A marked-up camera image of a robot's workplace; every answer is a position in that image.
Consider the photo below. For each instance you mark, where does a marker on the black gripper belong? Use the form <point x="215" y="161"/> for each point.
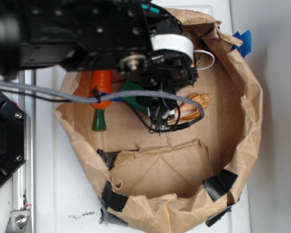
<point x="84" y="35"/>

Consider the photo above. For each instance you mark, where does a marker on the white padded gripper finger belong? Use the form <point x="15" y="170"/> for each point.
<point x="174" y="42"/>

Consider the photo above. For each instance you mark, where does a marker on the gray plush animal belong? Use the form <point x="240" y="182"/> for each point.
<point x="205" y="59"/>

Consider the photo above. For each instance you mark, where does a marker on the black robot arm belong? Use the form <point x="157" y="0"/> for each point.
<point x="10" y="39"/>

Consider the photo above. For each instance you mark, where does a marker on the orange plastic carrot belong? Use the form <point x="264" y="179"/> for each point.
<point x="101" y="85"/>

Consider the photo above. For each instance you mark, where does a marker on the brown spiral seashell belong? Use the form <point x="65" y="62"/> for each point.
<point x="190" y="112"/>

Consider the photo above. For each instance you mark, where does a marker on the blue tape right piece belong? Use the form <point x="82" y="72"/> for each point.
<point x="246" y="46"/>

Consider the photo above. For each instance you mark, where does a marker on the brown paper bag tray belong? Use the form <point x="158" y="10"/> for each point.
<point x="162" y="175"/>

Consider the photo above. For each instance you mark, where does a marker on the black tape bottom right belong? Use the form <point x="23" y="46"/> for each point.
<point x="220" y="184"/>

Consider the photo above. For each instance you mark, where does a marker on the black tape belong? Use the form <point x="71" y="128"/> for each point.
<point x="112" y="199"/>
<point x="220" y="184"/>

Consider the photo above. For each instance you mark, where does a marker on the black tape bottom left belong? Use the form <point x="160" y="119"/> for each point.
<point x="112" y="199"/>

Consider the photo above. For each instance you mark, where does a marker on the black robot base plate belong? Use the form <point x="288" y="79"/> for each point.
<point x="11" y="134"/>

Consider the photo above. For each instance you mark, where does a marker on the aluminum frame rail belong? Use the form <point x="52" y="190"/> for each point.
<point x="23" y="180"/>

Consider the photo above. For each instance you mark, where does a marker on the metal corner bracket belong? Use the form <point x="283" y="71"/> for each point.
<point x="19" y="222"/>

